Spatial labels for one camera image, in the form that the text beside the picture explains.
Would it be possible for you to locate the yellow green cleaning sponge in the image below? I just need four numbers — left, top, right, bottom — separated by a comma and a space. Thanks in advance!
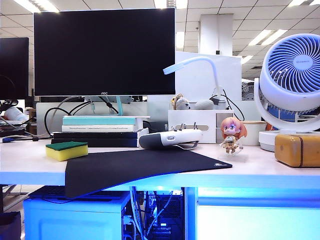
45, 141, 89, 162

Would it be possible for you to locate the white desk drawer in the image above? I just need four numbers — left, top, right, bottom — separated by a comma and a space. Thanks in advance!
197, 187, 320, 240

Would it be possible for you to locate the small black box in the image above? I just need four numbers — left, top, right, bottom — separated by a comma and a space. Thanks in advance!
142, 120, 168, 135

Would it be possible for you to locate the white grey remote controller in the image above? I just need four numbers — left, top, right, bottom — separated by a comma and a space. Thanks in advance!
138, 121, 203, 150

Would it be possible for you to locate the cream plush animal toy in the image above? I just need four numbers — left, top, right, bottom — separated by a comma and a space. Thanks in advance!
170, 93, 192, 111

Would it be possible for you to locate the white desktop organizer box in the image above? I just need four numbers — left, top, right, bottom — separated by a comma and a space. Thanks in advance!
167, 109, 235, 145

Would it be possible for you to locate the grey soft plush lump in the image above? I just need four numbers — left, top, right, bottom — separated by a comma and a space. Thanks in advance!
193, 99, 215, 111

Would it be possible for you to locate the white partition board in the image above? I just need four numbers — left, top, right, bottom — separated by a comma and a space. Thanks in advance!
175, 50, 242, 111

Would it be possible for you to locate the black mouse pad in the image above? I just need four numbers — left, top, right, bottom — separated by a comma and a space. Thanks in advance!
64, 149, 233, 199

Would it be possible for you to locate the white gooseneck desk lamp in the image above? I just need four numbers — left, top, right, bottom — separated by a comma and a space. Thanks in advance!
162, 56, 226, 103

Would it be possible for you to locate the black flat box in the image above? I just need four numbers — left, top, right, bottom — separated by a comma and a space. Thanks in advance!
52, 131, 138, 140
51, 138, 139, 148

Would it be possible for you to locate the teal book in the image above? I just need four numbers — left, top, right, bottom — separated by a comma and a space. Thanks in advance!
62, 117, 136, 126

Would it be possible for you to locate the white book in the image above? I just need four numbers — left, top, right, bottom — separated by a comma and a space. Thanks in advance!
61, 124, 138, 133

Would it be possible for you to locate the orange haired anime figurine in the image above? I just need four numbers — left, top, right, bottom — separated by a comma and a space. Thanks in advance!
219, 116, 248, 156

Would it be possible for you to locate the black AOC computer monitor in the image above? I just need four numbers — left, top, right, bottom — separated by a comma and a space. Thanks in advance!
33, 7, 176, 97

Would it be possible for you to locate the black computer tower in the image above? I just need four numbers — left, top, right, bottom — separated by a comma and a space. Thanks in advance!
143, 189, 185, 240

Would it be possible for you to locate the small white background fan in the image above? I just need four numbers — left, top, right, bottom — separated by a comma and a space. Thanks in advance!
241, 78, 255, 101

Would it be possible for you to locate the white container with wooden lid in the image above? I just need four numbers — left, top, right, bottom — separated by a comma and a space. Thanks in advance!
241, 120, 267, 147

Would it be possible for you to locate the white desk leg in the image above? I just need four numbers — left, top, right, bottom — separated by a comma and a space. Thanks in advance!
184, 186, 199, 240

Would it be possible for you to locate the white desk fan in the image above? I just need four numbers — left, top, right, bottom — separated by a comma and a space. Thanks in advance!
253, 33, 320, 153

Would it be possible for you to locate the frosted desk divider panel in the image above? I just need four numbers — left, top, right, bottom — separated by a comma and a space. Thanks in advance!
35, 102, 170, 137

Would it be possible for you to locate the white bottle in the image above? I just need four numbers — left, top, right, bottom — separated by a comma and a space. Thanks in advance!
3, 106, 28, 121

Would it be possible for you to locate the black flat device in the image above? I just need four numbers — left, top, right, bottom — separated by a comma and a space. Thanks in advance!
0, 128, 26, 138

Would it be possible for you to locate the black frameless computer monitor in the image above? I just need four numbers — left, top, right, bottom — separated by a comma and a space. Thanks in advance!
0, 37, 30, 100

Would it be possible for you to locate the dark fabric chair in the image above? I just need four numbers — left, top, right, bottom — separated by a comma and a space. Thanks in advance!
0, 211, 23, 240

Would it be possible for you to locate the black lamp power cable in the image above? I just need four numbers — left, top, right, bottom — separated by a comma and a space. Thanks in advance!
208, 88, 245, 122

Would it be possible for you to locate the white cable bundle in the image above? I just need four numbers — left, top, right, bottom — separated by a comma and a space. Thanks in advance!
128, 186, 147, 240

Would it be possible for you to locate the grey cable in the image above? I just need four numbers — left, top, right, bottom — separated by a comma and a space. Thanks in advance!
52, 96, 80, 118

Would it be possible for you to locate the black looped cable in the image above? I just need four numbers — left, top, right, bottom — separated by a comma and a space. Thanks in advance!
44, 96, 117, 138

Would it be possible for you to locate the yellow box with brown strap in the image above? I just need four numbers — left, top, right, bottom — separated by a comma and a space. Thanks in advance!
274, 133, 320, 168

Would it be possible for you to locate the white pedestal cabinet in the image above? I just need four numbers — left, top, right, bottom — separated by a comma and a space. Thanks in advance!
22, 192, 131, 240

